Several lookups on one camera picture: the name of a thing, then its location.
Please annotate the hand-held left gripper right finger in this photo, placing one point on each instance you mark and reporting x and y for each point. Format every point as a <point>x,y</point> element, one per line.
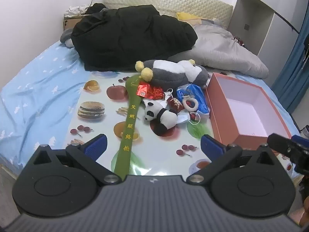
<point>210,147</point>

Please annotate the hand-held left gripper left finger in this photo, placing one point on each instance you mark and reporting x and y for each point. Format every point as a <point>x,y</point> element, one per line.
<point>100,147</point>

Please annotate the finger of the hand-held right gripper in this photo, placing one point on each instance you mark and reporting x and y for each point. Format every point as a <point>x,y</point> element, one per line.
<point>280,145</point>
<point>300,142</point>

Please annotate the pink cardboard box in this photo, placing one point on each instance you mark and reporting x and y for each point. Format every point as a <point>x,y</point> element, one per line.
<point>243,111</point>

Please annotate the person's right forearm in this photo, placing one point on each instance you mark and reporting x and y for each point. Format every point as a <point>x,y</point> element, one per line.
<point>305,210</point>

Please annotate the food printed mat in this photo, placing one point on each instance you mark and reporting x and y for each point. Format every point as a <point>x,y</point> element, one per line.
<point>96,130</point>

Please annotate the green fabric massage mallet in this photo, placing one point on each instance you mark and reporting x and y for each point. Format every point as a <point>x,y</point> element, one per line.
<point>129,125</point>

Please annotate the white face mask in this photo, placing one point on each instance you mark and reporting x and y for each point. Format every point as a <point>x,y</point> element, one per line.
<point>185,118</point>

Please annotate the blue plastic bag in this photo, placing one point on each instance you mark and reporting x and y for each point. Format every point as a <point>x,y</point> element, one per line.
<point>200,96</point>

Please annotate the dark red patterned packet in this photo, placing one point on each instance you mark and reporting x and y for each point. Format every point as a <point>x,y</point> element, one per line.
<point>175,104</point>

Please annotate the panda plush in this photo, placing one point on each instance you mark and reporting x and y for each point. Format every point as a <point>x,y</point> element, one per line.
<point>161,116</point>

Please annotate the blue curtain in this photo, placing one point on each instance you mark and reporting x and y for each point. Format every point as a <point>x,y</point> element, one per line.
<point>292,72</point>

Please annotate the shiny red foil packet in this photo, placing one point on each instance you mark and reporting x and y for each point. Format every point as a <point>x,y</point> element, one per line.
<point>144,90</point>

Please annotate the small red snack packet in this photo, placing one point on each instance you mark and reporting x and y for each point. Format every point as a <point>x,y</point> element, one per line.
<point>158,93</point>

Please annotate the grey white penguin plush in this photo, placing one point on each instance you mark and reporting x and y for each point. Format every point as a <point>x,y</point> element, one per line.
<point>173,73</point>

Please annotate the grey duvet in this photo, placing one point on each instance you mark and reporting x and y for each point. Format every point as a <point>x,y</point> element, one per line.
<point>222,50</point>

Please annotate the grey fuzzy cloth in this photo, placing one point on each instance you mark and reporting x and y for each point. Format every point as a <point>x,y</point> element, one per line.
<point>66,37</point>

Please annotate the black down jacket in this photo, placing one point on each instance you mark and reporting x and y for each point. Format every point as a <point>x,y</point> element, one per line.
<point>130,36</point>

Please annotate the brown cardboard box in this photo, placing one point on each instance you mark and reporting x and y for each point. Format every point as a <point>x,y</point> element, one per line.
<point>70,23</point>

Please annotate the yellow pillow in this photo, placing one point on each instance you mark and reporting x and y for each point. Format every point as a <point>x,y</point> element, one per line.
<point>187,16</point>

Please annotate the crumpled white cloth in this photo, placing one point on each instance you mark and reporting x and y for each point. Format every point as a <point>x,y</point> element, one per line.
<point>74,11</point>

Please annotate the white wardrobe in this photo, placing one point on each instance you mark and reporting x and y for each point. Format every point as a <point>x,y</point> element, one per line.
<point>272,4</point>

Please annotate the dark wall socket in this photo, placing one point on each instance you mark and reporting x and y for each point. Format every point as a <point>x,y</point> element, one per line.
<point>246,27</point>

